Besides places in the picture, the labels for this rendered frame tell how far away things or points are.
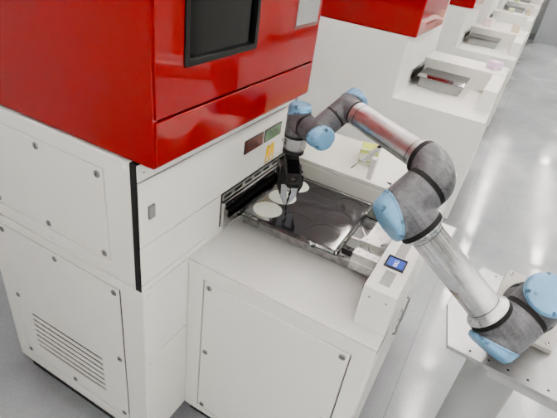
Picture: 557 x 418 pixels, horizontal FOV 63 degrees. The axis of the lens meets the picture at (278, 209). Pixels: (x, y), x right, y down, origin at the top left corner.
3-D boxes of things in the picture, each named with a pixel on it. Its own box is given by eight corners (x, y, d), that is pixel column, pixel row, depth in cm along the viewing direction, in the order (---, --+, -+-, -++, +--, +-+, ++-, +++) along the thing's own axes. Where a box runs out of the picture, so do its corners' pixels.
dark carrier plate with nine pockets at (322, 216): (241, 211, 153) (242, 210, 152) (288, 175, 179) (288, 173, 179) (334, 251, 141) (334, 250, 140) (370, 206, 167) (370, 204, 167)
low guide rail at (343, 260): (242, 222, 161) (243, 215, 159) (244, 220, 162) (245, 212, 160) (374, 280, 143) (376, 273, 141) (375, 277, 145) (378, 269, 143)
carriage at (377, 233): (347, 268, 142) (349, 260, 140) (382, 217, 170) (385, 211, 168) (371, 278, 139) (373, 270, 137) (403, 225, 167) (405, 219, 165)
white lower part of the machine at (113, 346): (23, 365, 194) (-20, 205, 150) (156, 266, 257) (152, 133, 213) (149, 455, 169) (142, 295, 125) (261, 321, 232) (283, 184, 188)
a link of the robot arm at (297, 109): (297, 109, 136) (283, 99, 142) (293, 143, 142) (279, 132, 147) (319, 108, 139) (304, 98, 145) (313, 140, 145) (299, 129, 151)
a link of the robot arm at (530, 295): (573, 304, 119) (593, 294, 107) (536, 337, 119) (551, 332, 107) (535, 271, 125) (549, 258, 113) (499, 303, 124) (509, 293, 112)
